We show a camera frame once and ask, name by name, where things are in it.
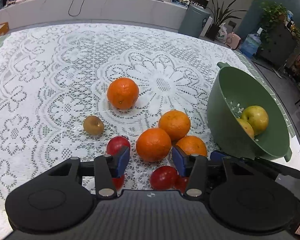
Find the long white tv console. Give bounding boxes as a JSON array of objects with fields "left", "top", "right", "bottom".
[{"left": 0, "top": 0, "right": 186, "bottom": 30}]

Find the white plastic bag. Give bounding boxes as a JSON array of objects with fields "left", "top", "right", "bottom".
[{"left": 216, "top": 22, "right": 228, "bottom": 44}]

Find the red tomato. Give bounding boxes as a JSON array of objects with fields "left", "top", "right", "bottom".
[
  {"left": 106, "top": 136, "right": 130, "bottom": 191},
  {"left": 149, "top": 166, "right": 178, "bottom": 191},
  {"left": 174, "top": 176, "right": 189, "bottom": 194}
]

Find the dark cabinet with plants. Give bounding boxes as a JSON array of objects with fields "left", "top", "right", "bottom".
[{"left": 256, "top": 1, "right": 300, "bottom": 67}]

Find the blue water jug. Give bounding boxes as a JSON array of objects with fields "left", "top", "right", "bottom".
[{"left": 239, "top": 28, "right": 263, "bottom": 58}]

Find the yellow-green apple upper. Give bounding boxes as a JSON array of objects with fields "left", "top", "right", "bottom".
[{"left": 241, "top": 106, "right": 269, "bottom": 135}]

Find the green colander bowl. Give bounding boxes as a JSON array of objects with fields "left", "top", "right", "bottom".
[{"left": 207, "top": 62, "right": 292, "bottom": 162}]

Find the potted long-leaf plant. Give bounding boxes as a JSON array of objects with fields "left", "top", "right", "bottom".
[{"left": 206, "top": 0, "right": 247, "bottom": 41}]

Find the white lace tablecloth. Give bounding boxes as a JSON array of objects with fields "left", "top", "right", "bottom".
[{"left": 0, "top": 23, "right": 300, "bottom": 240}]

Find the brown kiwi fruit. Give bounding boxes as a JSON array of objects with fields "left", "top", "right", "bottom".
[{"left": 83, "top": 115, "right": 104, "bottom": 136}]

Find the black hanging cable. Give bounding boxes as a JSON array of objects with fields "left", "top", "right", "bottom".
[{"left": 67, "top": 0, "right": 106, "bottom": 17}]

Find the orange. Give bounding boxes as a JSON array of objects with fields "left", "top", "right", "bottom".
[
  {"left": 158, "top": 110, "right": 191, "bottom": 141},
  {"left": 107, "top": 77, "right": 139, "bottom": 110},
  {"left": 136, "top": 128, "right": 172, "bottom": 163},
  {"left": 175, "top": 135, "right": 207, "bottom": 157}
]

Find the grey pedal trash bin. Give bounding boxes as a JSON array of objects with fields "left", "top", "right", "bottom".
[{"left": 178, "top": 4, "right": 211, "bottom": 38}]

